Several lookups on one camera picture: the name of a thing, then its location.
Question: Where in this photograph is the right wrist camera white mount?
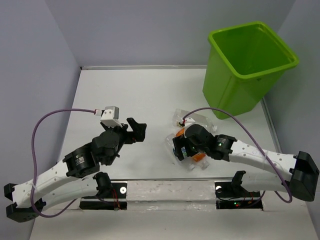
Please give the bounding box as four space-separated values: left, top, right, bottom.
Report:
176 117 196 128

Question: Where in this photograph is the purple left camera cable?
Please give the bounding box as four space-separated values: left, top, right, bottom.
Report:
29 108 99 218

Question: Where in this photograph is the green plastic bin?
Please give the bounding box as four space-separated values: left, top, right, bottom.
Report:
202 21 299 120

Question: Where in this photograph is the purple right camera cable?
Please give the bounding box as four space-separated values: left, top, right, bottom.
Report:
181 107 293 204

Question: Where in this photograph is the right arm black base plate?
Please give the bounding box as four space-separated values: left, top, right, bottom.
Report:
214 181 264 210

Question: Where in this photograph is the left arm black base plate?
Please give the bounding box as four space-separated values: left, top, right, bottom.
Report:
79 181 128 211

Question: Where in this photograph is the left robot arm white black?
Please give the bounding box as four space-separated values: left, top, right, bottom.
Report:
4 117 147 223

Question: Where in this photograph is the clear square bottle apple label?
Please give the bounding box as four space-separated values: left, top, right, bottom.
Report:
172 108 218 133

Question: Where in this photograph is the clear bottle blue white label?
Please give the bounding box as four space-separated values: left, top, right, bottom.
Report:
165 133 196 172

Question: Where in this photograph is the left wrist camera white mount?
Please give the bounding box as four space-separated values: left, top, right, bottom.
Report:
100 106 121 128

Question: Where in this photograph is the clear bottle orange label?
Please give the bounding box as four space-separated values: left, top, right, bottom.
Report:
172 128 209 171

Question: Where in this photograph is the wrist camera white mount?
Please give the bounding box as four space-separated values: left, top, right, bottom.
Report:
176 117 196 128
100 106 121 128

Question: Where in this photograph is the purple camera cable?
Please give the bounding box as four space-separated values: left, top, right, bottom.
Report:
181 107 293 204
29 108 99 218

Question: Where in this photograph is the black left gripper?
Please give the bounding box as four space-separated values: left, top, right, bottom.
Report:
103 118 147 166

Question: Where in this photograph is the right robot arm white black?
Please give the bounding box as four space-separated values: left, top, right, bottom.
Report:
172 124 320 202

